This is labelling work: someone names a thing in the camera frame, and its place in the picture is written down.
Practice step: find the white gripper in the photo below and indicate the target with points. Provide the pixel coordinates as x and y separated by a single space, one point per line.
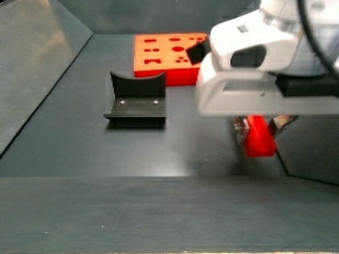
253 48

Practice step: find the red arch object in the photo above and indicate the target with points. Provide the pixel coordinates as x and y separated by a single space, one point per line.
259 142

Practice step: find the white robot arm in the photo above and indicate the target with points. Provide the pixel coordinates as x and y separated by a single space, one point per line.
269 65

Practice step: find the black fixture bracket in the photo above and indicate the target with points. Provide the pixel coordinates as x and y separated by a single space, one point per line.
139 102

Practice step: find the red shape-sorter block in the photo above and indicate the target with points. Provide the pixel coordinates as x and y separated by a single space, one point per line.
160 53

